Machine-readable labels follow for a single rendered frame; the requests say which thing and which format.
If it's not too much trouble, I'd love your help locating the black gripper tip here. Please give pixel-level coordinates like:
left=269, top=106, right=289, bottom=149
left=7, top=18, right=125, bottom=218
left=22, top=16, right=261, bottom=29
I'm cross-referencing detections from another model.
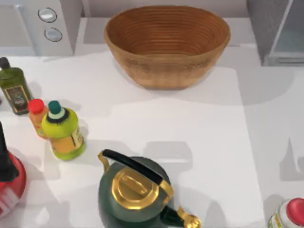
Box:
left=0, top=121, right=20, bottom=183

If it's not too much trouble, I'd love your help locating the brown wicker basket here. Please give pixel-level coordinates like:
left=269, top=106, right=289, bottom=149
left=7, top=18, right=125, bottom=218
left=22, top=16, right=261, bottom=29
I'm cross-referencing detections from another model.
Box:
left=104, top=5, right=231, bottom=91

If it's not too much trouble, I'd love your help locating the white bottle with red cap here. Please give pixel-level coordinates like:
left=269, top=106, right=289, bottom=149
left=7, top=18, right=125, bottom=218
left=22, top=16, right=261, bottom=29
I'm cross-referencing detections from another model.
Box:
left=268, top=197, right=304, bottom=228

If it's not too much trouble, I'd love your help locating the pale microwave oven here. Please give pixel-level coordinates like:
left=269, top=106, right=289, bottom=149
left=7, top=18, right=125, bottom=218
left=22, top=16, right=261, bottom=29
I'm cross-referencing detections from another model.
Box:
left=0, top=0, right=84, bottom=57

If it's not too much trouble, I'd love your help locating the green and gold kettle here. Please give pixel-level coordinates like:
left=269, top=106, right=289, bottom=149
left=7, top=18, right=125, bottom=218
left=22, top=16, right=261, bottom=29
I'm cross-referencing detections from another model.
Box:
left=97, top=149, right=202, bottom=228

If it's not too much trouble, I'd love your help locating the yellow-green bottle with green cap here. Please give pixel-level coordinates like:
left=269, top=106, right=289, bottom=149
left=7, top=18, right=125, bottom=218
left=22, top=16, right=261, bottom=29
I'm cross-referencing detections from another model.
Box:
left=40, top=100, right=86, bottom=161

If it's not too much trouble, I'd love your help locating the orange bottle with red cap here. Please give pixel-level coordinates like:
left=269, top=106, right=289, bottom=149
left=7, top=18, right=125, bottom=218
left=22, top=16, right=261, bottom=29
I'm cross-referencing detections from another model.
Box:
left=28, top=98, right=49, bottom=140

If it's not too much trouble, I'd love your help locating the microwave knob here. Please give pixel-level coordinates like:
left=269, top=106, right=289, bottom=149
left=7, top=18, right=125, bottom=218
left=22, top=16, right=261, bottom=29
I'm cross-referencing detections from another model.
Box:
left=44, top=27, right=63, bottom=42
left=38, top=7, right=57, bottom=24

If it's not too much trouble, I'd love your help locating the dark green bottle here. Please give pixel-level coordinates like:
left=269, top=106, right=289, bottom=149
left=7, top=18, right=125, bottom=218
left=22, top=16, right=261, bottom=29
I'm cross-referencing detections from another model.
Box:
left=0, top=57, right=33, bottom=116

